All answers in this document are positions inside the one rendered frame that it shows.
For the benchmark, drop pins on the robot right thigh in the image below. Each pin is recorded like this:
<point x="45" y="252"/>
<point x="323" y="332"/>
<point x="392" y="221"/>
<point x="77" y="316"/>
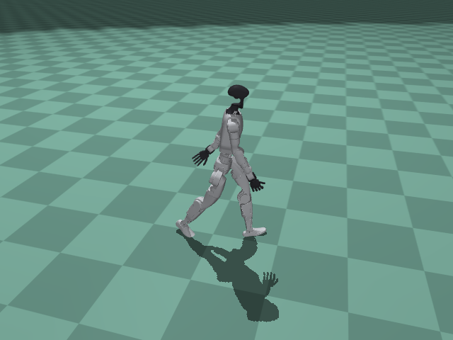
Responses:
<point x="213" y="193"/>

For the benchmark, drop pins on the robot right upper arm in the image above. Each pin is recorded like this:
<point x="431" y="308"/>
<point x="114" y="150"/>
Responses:
<point x="233" y="130"/>

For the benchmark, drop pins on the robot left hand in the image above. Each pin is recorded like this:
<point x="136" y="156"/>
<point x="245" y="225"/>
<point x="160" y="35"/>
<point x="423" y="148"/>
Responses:
<point x="203" y="156"/>

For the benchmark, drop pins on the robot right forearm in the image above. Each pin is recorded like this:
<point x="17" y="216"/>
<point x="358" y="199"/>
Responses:
<point x="242" y="161"/>

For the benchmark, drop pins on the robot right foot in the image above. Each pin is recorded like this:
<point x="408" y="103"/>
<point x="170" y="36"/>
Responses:
<point x="185" y="230"/>

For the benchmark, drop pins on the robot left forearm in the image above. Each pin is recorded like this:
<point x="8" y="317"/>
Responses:
<point x="215" y="144"/>

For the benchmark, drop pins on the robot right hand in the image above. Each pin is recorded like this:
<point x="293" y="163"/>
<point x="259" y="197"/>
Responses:
<point x="255" y="183"/>

